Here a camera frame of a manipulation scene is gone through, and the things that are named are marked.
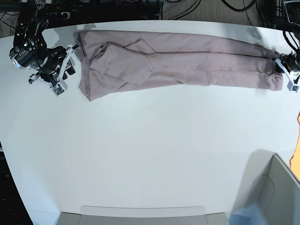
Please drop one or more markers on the grey plastic bin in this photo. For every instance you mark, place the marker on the grey plastic bin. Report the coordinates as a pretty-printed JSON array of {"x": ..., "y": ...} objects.
[{"x": 275, "y": 197}]

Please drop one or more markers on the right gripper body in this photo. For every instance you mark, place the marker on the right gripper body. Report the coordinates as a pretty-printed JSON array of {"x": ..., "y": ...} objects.
[{"x": 49, "y": 61}]

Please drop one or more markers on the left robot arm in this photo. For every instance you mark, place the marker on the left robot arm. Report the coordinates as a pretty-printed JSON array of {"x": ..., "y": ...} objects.
[{"x": 290, "y": 10}]

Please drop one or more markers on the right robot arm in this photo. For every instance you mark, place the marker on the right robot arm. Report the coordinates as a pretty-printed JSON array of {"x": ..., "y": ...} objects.
[{"x": 29, "y": 46}]

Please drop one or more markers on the mauve T-shirt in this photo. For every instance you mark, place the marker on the mauve T-shirt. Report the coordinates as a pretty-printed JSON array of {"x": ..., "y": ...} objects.
[{"x": 118, "y": 61}]

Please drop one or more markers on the orange object at edge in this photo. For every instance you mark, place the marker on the orange object at edge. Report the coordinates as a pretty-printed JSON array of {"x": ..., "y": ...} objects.
[{"x": 295, "y": 159}]

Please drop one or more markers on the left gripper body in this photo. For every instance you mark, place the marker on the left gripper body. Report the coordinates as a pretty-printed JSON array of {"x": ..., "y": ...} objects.
[{"x": 291, "y": 62}]

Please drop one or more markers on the blue translucent object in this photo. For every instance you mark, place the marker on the blue translucent object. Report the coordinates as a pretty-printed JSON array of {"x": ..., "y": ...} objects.
[{"x": 246, "y": 214}]

